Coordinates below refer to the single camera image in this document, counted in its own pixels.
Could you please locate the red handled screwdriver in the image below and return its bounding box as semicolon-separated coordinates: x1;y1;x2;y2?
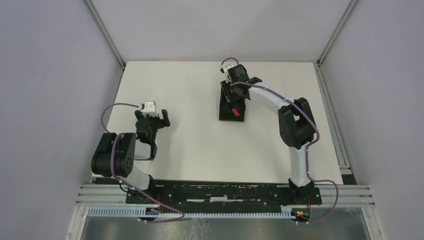
231;107;240;117

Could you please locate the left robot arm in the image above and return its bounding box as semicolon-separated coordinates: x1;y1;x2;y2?
91;109;171;191

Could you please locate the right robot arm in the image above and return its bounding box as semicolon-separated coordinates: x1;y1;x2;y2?
218;63;319;197

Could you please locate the black plastic bin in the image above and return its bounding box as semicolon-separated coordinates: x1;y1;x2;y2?
218;82;246;122

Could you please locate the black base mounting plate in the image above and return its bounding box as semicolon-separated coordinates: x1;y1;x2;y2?
145;179;323;214

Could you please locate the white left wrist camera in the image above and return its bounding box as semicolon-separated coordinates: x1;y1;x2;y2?
138;101;159;117

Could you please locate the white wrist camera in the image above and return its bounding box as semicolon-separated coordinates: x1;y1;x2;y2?
220;64;234;74
138;101;159;117

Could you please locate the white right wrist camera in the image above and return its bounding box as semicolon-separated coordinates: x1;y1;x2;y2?
220;64;234;74

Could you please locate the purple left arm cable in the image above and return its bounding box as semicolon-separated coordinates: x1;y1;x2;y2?
100;102;185;223

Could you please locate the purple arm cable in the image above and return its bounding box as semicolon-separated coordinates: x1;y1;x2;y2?
220;57;339;224
100;102;185;223

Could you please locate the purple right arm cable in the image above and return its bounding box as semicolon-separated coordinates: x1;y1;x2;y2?
220;57;339;224

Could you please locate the aluminium frame rail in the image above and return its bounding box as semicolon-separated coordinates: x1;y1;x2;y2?
75;184;127;206

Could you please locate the white slotted cable duct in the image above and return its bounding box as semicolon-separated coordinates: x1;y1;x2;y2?
87;206;296;220

